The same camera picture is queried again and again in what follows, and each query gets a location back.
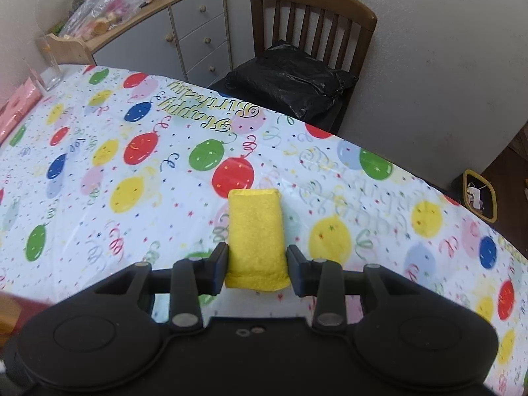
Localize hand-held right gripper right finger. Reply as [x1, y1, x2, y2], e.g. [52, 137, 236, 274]
[286, 244, 417, 333]

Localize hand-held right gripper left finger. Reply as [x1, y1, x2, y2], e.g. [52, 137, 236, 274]
[94, 243, 229, 333]

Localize yellow sponge cloth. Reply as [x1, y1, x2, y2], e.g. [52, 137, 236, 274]
[225, 187, 291, 293]

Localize black plastic bag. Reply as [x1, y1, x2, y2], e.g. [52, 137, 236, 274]
[225, 40, 359, 118]

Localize yellow rimmed trash bin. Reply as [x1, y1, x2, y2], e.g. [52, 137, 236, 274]
[462, 169, 498, 221]

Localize grey and wood sideboard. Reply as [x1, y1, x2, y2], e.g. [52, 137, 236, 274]
[45, 0, 232, 87]

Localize pink packet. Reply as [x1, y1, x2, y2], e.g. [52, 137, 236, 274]
[0, 76, 44, 143]

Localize clear drinking glass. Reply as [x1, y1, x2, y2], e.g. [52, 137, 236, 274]
[27, 35, 62, 91]

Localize brown wooden chair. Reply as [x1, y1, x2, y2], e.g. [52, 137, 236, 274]
[208, 0, 378, 135]

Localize plastic bag of snacks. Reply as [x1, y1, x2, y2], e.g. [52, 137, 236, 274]
[62, 0, 159, 42]

